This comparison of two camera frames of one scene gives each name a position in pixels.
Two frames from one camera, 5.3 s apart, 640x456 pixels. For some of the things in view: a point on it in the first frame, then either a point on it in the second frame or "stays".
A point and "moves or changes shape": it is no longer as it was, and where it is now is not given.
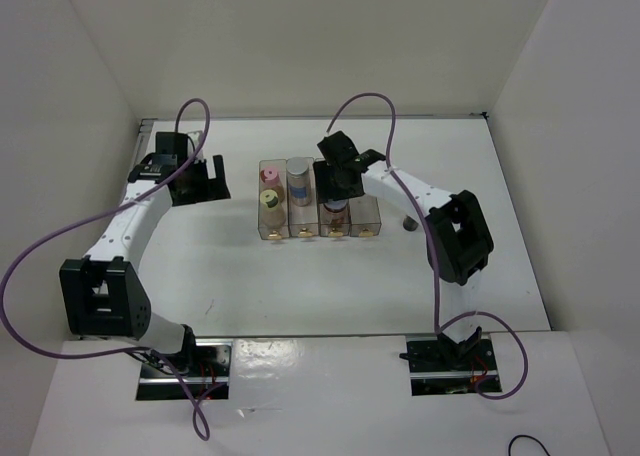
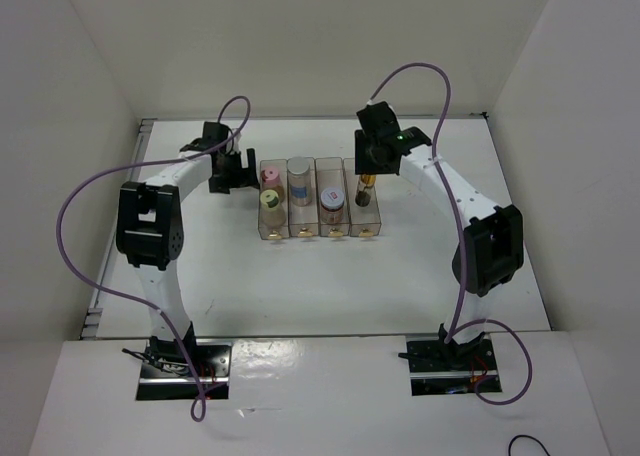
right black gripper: [322, 173] → [361, 163]
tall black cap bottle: [410, 224] moves or changes shape
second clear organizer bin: [303, 197] stays
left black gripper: [211, 189] → [245, 177]
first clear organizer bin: [273, 204] stays
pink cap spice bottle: [271, 182] stays
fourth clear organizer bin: [364, 216] stays
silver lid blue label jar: [299, 181] stays
